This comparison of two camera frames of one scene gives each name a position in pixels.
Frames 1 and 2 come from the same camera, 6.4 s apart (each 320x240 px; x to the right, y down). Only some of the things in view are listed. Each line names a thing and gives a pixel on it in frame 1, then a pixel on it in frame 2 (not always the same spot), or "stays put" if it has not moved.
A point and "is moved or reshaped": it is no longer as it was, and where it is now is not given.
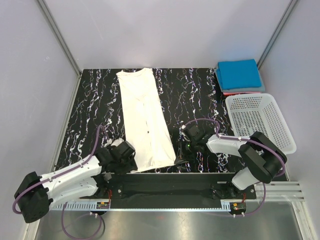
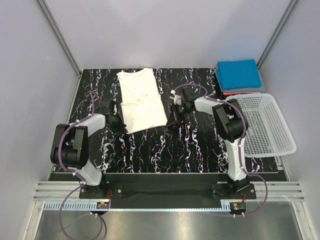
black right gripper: (183, 157) → (177, 118)
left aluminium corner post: (68, 52) stays put
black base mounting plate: (170, 190) stays put
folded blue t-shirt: (238, 74) stays put
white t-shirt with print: (146, 125) is moved or reshaped
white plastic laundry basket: (251, 113) stays put
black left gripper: (130, 166) → (121, 129)
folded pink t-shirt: (228, 94) stays put
